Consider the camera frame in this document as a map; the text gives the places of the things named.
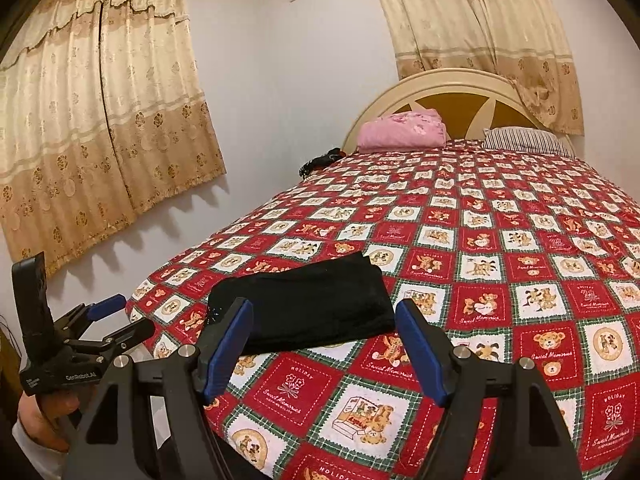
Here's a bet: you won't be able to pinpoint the black pants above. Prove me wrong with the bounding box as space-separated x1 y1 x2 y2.
206 252 395 356

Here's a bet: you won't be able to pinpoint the left forearm white sleeve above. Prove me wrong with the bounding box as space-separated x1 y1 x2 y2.
12 420 67 480

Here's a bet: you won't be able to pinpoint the person's left hand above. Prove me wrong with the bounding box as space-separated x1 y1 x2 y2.
17 391 79 453

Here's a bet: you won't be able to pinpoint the red patchwork bedspread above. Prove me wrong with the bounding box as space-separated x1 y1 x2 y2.
127 141 639 479

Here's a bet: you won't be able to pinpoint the striped pillow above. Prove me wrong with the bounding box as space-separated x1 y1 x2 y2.
484 126 575 157

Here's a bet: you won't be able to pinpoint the black object at bed edge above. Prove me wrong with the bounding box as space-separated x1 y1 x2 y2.
299 148 346 179

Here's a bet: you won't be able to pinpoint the pink folded blanket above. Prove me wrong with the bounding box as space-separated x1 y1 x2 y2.
357 108 447 153

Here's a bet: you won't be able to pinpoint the cream wooden headboard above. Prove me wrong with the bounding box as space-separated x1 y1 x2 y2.
343 68 544 153

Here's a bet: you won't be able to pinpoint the beige curtain behind headboard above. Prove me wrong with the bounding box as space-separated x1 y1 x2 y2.
378 0 585 136

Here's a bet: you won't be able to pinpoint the beige curtain on side wall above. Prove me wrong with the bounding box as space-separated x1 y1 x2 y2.
1 0 226 273

